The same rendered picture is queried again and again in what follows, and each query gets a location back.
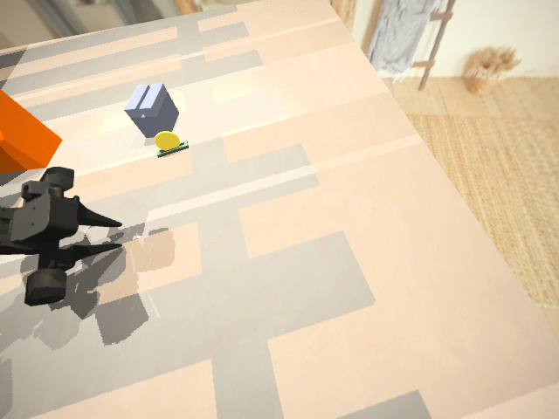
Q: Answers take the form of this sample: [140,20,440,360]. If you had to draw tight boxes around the gold coin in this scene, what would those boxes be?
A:
[155,131,180,151]

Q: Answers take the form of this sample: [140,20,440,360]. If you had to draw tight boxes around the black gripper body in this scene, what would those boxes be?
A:
[0,167,74,306]

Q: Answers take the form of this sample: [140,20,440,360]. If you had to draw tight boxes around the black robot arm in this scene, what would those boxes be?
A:
[0,180,79,253]

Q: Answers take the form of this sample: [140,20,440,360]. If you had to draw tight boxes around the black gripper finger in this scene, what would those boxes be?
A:
[72,195,122,227]
[62,244,122,271]

